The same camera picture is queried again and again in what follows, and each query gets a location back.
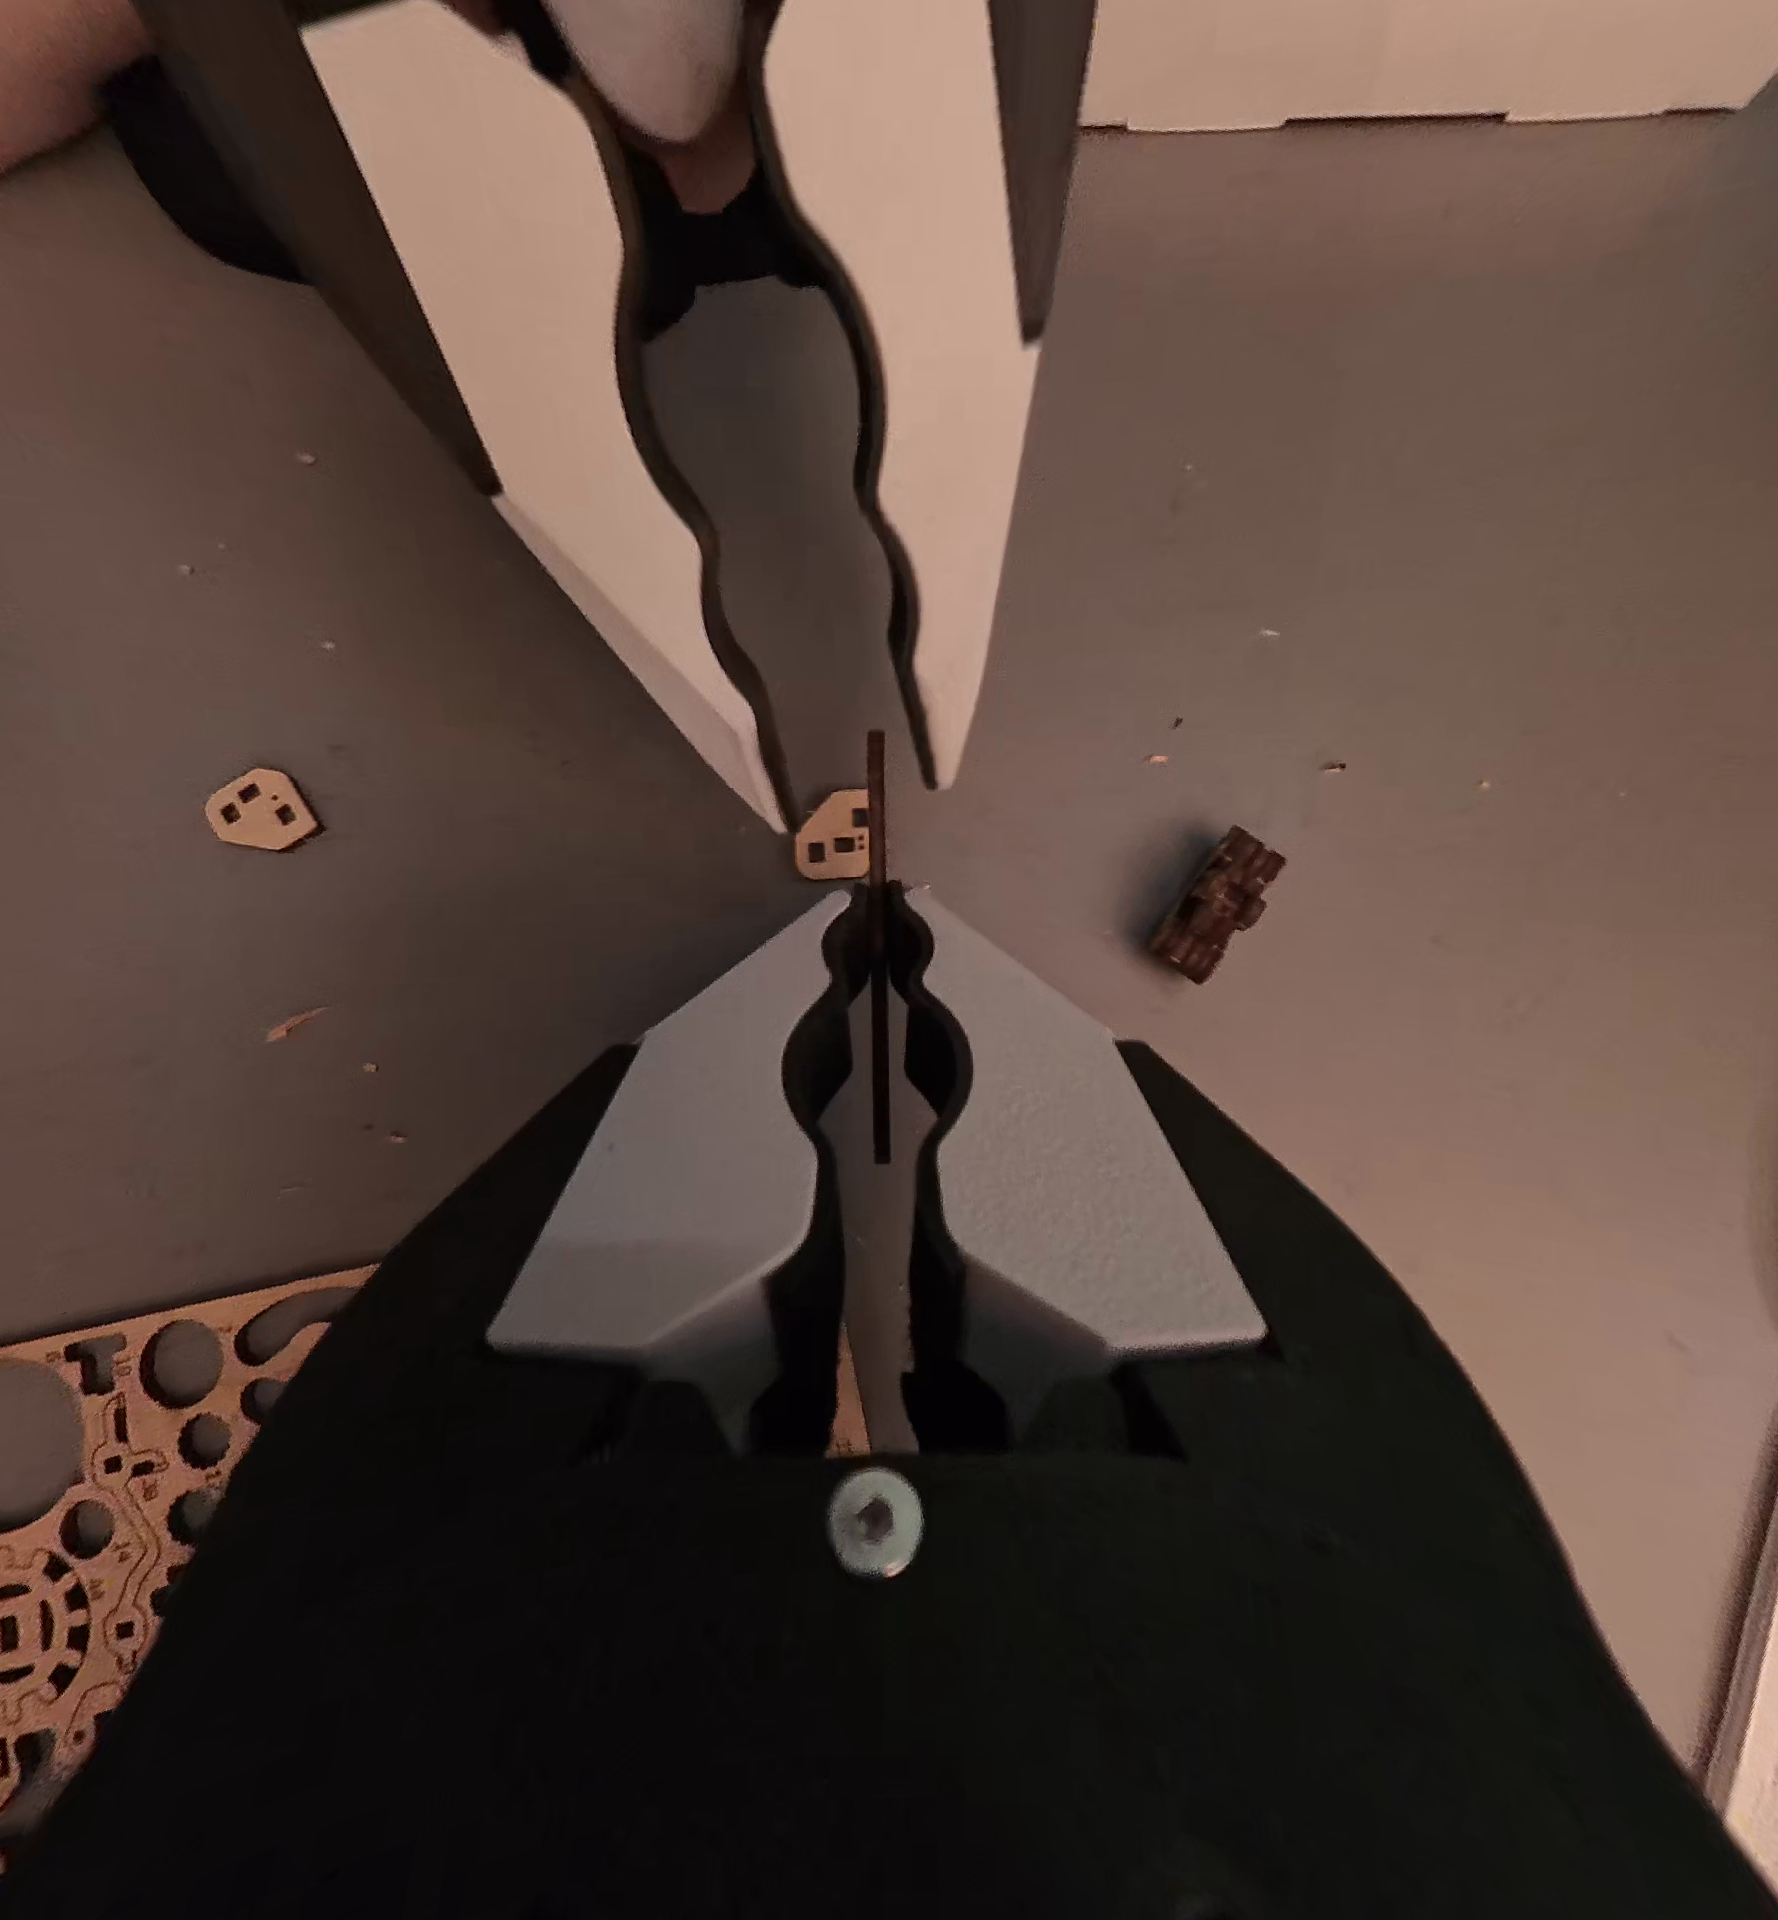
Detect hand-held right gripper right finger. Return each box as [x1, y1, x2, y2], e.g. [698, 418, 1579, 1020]
[899, 881, 1270, 1436]

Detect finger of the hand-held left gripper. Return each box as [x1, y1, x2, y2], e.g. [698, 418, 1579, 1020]
[736, 0, 1097, 792]
[131, 0, 804, 836]

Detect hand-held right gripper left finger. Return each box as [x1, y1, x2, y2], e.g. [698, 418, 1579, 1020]
[487, 885, 870, 1452]

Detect long slotted wooden model part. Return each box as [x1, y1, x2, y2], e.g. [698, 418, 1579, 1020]
[863, 729, 894, 1164]

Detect small wooden plate square holes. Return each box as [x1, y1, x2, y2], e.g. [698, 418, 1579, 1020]
[206, 762, 325, 854]
[792, 791, 871, 885]

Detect person's left forearm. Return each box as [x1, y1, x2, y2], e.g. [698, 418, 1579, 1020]
[0, 0, 153, 257]

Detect laser-cut wooden parts sheet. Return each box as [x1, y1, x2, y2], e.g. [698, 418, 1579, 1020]
[0, 1269, 382, 1920]

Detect small dark wooden gear assembly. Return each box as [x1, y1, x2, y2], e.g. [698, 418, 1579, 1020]
[1150, 828, 1292, 988]

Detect white cardboard box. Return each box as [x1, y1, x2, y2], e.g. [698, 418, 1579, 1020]
[1076, 0, 1778, 133]

